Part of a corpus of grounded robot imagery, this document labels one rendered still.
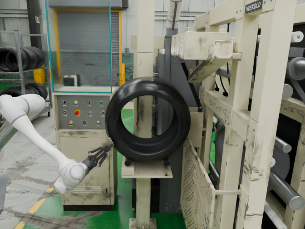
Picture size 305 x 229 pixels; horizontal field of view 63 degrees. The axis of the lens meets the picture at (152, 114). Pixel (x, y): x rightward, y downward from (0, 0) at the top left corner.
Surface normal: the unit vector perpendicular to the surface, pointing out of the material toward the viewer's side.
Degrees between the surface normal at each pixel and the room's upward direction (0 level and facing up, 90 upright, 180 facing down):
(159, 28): 90
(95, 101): 90
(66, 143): 90
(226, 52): 72
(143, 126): 90
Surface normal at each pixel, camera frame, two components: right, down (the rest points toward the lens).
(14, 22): -0.07, 0.26
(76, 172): 0.53, -0.28
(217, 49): 0.04, -0.05
